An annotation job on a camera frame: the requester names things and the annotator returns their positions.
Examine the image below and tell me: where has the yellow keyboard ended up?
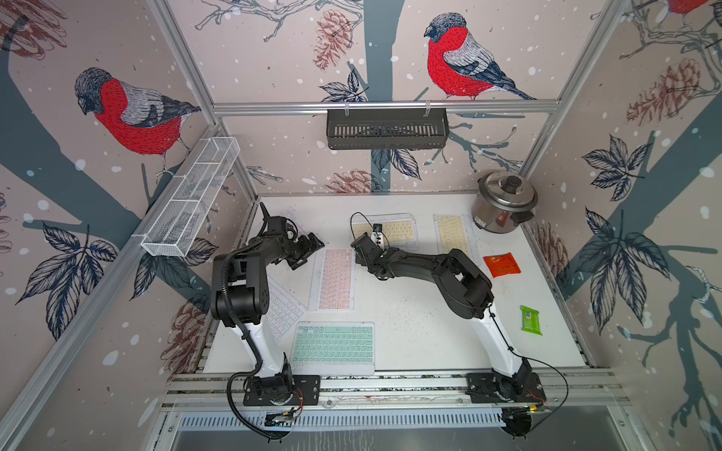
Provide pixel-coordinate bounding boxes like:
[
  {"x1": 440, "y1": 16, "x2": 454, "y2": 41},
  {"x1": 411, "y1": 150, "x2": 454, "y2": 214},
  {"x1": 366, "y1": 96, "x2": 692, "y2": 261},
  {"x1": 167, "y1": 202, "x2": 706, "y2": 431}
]
[
  {"x1": 434, "y1": 214, "x2": 479, "y2": 262},
  {"x1": 351, "y1": 213, "x2": 419, "y2": 250}
]

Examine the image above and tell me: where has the green keyboard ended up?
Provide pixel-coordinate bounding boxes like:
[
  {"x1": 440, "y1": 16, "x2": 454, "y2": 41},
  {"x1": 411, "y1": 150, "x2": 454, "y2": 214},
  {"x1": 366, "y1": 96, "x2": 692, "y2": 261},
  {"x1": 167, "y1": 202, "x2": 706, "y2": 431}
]
[{"x1": 290, "y1": 321, "x2": 375, "y2": 377}]

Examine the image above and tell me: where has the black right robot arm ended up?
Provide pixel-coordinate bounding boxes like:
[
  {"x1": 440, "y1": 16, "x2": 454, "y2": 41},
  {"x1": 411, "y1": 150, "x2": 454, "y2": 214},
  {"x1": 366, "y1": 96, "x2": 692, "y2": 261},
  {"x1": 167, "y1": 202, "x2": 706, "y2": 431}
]
[{"x1": 351, "y1": 234, "x2": 547, "y2": 404}]

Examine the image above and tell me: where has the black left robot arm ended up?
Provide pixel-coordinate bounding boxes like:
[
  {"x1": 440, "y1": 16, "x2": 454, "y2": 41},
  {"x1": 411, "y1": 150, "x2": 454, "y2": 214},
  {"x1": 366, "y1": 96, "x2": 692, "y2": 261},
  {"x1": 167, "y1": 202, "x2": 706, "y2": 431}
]
[{"x1": 211, "y1": 212, "x2": 325, "y2": 407}]

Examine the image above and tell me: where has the red small packet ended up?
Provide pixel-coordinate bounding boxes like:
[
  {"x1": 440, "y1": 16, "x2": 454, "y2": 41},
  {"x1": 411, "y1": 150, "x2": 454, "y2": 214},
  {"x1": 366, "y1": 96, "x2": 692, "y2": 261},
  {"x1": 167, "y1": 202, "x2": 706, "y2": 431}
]
[{"x1": 483, "y1": 253, "x2": 522, "y2": 278}]

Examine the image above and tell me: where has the steel rice cooker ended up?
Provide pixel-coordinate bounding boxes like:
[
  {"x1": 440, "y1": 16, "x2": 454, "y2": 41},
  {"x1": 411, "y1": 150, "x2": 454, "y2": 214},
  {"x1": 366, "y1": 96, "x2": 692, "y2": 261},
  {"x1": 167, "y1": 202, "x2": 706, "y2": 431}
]
[{"x1": 471, "y1": 170, "x2": 539, "y2": 234}]

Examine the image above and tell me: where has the green small packet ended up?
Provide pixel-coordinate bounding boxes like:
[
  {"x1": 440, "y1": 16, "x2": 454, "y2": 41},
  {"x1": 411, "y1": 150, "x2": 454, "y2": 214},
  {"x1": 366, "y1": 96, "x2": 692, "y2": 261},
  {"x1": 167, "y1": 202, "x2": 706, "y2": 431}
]
[{"x1": 520, "y1": 306, "x2": 543, "y2": 336}]

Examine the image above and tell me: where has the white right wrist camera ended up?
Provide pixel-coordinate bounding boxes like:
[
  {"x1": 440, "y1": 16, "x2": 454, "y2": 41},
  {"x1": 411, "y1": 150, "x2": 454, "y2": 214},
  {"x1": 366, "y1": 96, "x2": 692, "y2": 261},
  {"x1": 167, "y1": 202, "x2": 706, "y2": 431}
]
[{"x1": 372, "y1": 223, "x2": 385, "y2": 248}]

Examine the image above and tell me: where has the white wire mesh basket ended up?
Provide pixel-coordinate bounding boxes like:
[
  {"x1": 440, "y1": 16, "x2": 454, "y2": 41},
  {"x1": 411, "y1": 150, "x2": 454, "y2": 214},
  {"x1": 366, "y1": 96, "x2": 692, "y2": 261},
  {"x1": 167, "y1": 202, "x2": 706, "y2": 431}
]
[{"x1": 141, "y1": 136, "x2": 240, "y2": 257}]

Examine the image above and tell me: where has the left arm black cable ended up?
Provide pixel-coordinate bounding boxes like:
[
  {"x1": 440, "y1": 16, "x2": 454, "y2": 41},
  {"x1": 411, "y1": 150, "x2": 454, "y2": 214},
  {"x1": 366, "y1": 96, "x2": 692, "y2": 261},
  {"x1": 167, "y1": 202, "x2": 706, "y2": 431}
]
[{"x1": 224, "y1": 253, "x2": 300, "y2": 442}]

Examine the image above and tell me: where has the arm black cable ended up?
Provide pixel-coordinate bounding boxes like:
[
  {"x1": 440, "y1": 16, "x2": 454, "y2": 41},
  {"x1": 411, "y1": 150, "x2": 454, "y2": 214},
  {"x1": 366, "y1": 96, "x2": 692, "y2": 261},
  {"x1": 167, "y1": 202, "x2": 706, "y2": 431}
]
[
  {"x1": 487, "y1": 306, "x2": 571, "y2": 432},
  {"x1": 224, "y1": 253, "x2": 300, "y2": 442}
]

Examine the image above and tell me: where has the black hanging wire basket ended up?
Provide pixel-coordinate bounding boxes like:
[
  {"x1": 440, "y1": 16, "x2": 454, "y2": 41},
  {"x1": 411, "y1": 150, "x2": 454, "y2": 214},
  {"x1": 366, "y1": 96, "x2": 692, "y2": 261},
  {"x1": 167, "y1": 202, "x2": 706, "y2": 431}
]
[{"x1": 326, "y1": 108, "x2": 449, "y2": 150}]

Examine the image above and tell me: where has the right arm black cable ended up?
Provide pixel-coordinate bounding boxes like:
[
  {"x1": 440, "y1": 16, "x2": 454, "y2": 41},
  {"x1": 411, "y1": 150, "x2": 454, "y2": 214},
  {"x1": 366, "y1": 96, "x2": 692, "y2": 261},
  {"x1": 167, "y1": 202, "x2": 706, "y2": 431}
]
[{"x1": 487, "y1": 306, "x2": 571, "y2": 432}]

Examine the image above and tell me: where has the aluminium frame rail base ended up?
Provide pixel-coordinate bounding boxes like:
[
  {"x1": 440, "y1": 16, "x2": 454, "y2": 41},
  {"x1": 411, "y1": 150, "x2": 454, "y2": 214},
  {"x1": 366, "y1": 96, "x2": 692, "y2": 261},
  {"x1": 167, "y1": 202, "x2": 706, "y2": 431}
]
[{"x1": 158, "y1": 368, "x2": 632, "y2": 412}]

